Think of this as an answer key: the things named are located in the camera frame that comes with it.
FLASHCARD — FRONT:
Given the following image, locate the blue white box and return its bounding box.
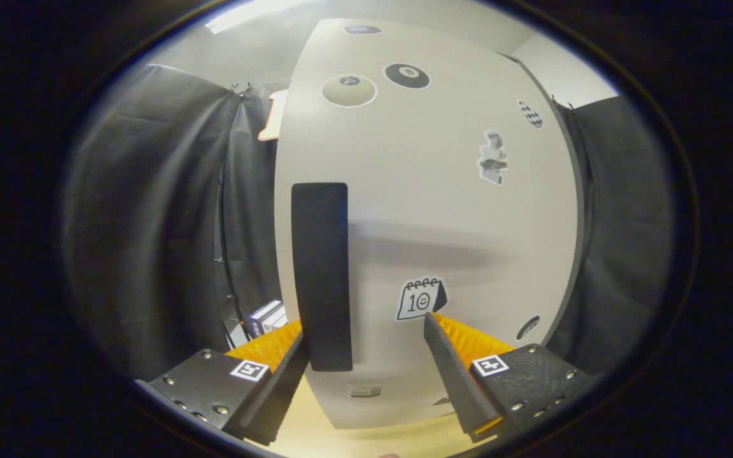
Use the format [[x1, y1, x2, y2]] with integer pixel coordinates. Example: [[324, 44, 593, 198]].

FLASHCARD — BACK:
[[247, 300, 282, 338], [263, 307, 288, 334]]

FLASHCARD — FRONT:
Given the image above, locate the black door handle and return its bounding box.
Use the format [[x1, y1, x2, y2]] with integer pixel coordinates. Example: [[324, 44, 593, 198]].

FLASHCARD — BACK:
[[291, 182, 354, 373]]

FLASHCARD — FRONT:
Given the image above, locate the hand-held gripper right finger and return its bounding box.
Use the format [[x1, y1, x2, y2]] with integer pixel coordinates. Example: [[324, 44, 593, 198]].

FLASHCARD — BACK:
[[423, 311, 598, 443]]

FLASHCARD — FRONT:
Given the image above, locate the black backdrop cloth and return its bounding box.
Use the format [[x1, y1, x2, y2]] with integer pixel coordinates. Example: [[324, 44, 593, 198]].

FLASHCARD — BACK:
[[61, 62, 676, 384]]

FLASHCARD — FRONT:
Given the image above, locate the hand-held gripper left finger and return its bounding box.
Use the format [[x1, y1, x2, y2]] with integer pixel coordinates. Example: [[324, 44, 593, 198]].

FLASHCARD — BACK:
[[136, 320, 311, 447]]

